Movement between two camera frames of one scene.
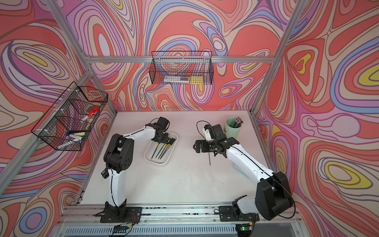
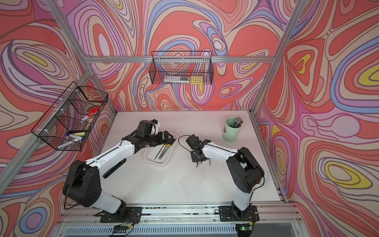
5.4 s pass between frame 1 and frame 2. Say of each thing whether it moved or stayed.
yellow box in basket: stayed
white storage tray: stayed
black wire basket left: stayed
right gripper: moved
